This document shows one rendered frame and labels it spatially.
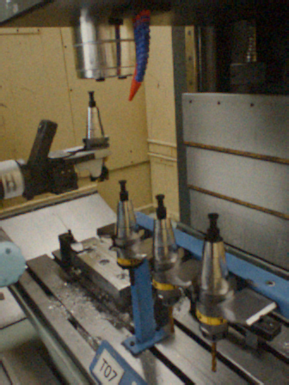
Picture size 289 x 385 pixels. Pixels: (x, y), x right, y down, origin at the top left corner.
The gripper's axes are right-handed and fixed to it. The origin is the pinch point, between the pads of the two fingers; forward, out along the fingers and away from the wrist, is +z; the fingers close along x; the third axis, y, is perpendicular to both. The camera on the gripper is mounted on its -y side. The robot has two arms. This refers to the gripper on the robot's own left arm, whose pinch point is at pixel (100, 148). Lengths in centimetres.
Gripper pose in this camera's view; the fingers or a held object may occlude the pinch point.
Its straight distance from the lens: 86.8
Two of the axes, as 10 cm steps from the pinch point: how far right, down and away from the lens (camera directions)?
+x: 5.9, 2.3, -7.8
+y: 0.8, 9.4, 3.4
